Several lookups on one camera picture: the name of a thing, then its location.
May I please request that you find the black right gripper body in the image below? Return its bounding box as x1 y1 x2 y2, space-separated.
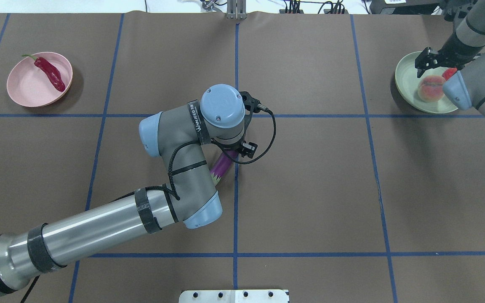
414 47 464 78

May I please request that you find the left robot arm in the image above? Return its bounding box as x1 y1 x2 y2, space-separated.
0 84 272 297

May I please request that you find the red chili pepper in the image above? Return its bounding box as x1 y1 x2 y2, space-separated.
22 54 66 92

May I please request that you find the yellow pink peach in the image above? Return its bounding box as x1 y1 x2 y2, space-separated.
417 75 446 102

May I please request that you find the green plate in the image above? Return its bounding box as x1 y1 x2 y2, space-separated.
394 51 458 114

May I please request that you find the red yellow pomegranate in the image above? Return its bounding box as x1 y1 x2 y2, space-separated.
441 67 458 81

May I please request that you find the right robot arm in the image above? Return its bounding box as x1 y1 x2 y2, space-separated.
415 0 485 117

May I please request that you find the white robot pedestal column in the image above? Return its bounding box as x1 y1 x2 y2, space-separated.
178 289 290 303

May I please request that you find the pink plate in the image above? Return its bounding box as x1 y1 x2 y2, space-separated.
6 52 73 108

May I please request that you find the aluminium frame post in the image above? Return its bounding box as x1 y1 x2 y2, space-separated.
226 0 248 20

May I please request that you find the purple eggplant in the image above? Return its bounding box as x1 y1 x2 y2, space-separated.
210 150 237 186

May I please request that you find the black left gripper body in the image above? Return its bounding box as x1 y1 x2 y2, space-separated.
213 91 253 151

